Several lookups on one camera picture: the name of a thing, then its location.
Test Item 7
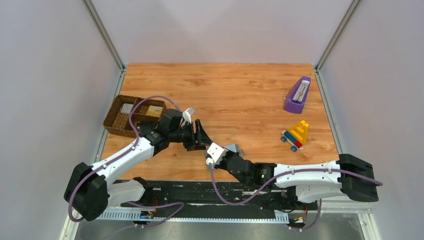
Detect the grey card holder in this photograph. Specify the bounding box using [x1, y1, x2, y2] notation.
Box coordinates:
[205, 143, 244, 170]

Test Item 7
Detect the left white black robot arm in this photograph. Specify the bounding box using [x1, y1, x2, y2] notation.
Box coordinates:
[64, 108, 212, 221]

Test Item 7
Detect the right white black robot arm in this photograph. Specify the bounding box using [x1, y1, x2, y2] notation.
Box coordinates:
[215, 151, 382, 204]

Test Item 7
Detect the gold card in basket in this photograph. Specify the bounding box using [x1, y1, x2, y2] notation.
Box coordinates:
[145, 105, 164, 118]

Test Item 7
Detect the silver card in basket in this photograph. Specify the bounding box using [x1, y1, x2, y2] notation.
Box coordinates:
[120, 103, 134, 115]

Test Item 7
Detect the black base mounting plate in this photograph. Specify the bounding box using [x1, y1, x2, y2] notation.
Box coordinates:
[135, 180, 319, 215]

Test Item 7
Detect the colourful toy block vehicle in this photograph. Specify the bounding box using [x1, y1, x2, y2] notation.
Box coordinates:
[280, 120, 310, 152]

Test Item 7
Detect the brown woven divided basket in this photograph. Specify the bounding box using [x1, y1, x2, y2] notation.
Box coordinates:
[103, 95, 167, 139]

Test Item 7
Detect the purple metronome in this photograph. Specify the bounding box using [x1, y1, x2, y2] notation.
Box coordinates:
[283, 76, 311, 114]

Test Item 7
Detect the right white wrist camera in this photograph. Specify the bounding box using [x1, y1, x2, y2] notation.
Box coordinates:
[205, 142, 229, 167]

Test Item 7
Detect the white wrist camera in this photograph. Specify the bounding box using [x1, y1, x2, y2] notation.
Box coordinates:
[181, 107, 195, 126]
[205, 142, 229, 167]

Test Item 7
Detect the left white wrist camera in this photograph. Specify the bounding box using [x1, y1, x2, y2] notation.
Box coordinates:
[181, 107, 195, 126]

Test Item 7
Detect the white slotted cable duct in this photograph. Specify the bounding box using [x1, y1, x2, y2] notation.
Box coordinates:
[96, 207, 290, 224]

